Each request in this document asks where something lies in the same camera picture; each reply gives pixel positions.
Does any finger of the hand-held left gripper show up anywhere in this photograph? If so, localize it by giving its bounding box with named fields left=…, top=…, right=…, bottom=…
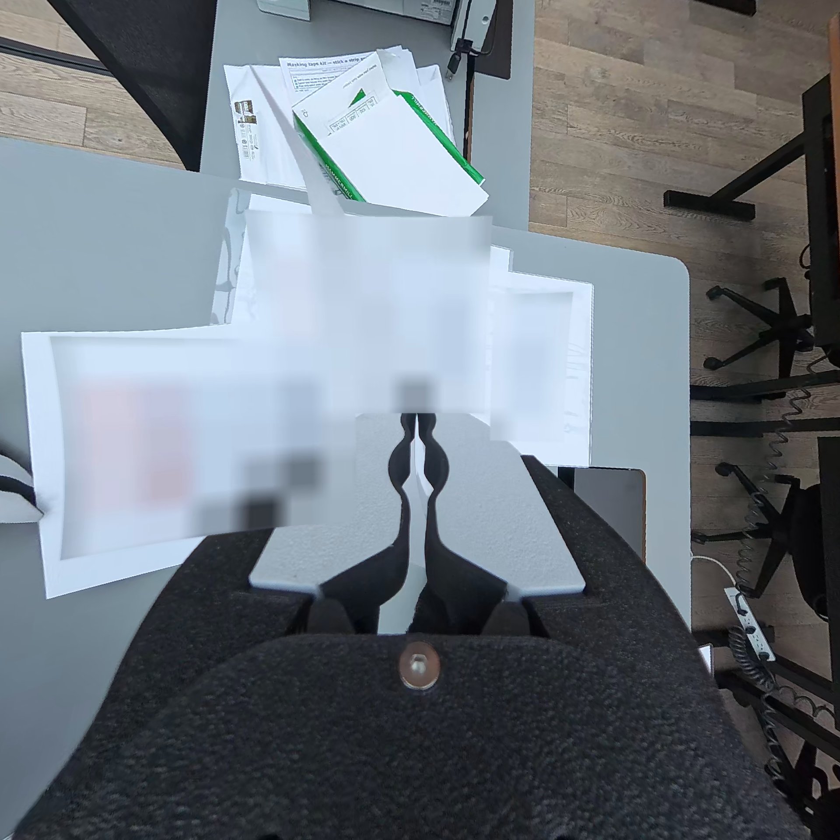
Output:
left=0, top=451, right=44, bottom=525

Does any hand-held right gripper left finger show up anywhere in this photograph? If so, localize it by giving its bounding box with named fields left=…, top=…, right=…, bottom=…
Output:
left=249, top=413, right=410, bottom=634

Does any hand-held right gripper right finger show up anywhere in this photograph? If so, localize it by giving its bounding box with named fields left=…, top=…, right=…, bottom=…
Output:
left=413, top=413, right=587, bottom=634

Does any large white paper sheet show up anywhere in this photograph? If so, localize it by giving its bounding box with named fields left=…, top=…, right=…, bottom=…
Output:
left=21, top=325, right=263, bottom=599

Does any large grey desk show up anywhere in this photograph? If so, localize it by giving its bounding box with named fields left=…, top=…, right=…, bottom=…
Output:
left=0, top=136, right=693, bottom=840

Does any narrow grey desk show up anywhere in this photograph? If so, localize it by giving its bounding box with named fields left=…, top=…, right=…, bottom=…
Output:
left=199, top=0, right=538, bottom=231

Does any grey board with wooden edge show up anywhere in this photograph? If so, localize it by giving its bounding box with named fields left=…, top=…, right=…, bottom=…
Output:
left=573, top=467, right=647, bottom=562

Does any white power strip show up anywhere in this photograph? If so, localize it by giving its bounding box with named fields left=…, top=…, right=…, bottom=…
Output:
left=724, top=586, right=777, bottom=662

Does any black office chair base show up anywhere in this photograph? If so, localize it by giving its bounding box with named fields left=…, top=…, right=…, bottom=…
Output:
left=703, top=277, right=818, bottom=374

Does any folded white paper sheet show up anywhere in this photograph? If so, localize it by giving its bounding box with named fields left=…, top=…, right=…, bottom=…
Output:
left=251, top=64, right=347, bottom=219

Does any blank white paper sheet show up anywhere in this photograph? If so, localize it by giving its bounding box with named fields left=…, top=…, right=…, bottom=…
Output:
left=305, top=92, right=492, bottom=217

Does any white envelope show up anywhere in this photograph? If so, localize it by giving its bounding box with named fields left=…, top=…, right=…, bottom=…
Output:
left=223, top=63, right=309, bottom=191

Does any green white paper ream wrapper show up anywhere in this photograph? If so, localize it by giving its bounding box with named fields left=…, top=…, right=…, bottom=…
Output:
left=290, top=62, right=488, bottom=206

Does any pile of white papers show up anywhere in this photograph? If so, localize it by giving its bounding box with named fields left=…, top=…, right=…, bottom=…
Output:
left=377, top=45, right=457, bottom=152

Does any black mesh office chair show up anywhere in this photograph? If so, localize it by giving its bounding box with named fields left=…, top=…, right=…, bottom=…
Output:
left=46, top=0, right=219, bottom=173

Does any printed instruction sheet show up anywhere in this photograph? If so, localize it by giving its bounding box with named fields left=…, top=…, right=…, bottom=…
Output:
left=279, top=49, right=382, bottom=106

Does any white printer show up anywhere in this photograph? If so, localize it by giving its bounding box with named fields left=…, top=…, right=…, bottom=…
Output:
left=257, top=0, right=493, bottom=34

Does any white cable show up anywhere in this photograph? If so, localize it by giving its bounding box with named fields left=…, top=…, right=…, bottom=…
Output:
left=689, top=554, right=739, bottom=588

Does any black coiled cable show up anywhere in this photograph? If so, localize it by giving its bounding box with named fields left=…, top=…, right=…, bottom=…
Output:
left=730, top=591, right=828, bottom=782

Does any black power plug cable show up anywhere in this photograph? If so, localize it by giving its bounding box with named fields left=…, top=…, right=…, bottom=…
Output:
left=445, top=0, right=500, bottom=82

